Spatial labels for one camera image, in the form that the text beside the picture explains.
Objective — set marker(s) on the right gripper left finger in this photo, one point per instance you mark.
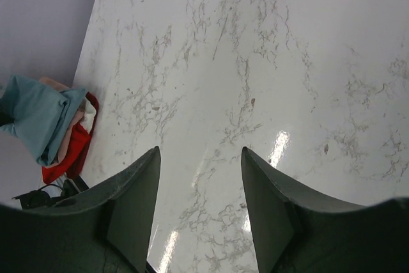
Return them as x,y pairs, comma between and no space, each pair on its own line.
108,226

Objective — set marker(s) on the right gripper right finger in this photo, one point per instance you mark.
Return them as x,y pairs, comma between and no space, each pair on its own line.
298,229

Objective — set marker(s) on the blue grey t shirt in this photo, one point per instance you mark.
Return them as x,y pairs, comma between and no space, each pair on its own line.
31,111

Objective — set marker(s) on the red folded t shirt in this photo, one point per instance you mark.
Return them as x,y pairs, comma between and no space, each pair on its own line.
72,164

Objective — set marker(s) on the white folded t shirt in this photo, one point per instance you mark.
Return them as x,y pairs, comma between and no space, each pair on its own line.
87,121

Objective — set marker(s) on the pink folded t shirt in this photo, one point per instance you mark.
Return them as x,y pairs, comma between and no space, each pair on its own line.
76,118

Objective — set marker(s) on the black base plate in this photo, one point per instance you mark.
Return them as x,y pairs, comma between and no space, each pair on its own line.
47,195

